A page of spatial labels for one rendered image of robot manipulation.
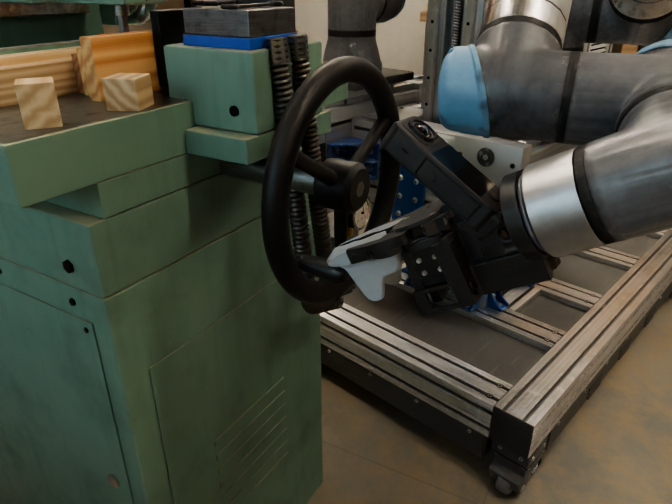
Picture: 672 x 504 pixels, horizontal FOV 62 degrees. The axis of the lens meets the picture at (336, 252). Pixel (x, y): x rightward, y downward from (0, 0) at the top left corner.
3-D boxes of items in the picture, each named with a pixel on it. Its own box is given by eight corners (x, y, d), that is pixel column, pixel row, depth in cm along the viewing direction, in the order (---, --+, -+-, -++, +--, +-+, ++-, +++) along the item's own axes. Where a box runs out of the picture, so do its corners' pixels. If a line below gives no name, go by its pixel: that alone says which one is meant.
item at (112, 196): (104, 219, 59) (97, 184, 58) (-9, 185, 69) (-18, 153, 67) (311, 136, 90) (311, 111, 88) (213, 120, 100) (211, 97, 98)
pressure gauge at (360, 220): (354, 245, 98) (354, 201, 94) (335, 240, 99) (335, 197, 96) (370, 232, 103) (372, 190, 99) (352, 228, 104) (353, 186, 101)
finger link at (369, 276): (333, 316, 55) (410, 297, 49) (307, 262, 54) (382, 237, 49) (349, 302, 58) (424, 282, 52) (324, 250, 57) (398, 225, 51)
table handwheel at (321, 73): (390, 2, 61) (423, 188, 83) (247, -1, 70) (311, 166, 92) (249, 190, 47) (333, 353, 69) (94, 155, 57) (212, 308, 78)
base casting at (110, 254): (101, 302, 62) (84, 226, 58) (-140, 203, 88) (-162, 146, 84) (320, 185, 96) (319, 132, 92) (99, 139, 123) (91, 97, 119)
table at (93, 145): (84, 233, 47) (69, 163, 44) (-97, 173, 61) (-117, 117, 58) (398, 104, 93) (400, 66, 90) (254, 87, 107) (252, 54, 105)
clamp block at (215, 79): (255, 136, 63) (249, 52, 59) (169, 122, 69) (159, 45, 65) (325, 112, 74) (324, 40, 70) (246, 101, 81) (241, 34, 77)
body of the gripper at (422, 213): (414, 318, 49) (549, 290, 42) (373, 230, 48) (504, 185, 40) (446, 282, 55) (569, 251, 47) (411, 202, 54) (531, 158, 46)
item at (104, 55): (101, 102, 65) (89, 37, 62) (90, 100, 66) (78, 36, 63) (233, 75, 83) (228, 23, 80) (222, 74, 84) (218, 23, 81)
